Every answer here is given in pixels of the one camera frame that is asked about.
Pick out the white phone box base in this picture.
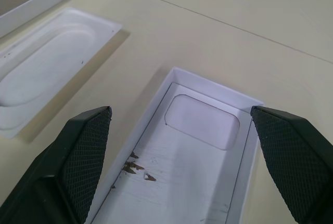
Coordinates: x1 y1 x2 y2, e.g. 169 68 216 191
85 65 265 224

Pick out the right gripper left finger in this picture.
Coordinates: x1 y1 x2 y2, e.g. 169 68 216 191
0 106 113 224

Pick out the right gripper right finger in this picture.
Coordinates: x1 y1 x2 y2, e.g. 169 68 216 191
250 105 333 224

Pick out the white moulded tray insert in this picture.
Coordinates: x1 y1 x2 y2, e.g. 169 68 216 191
0 7 123 139

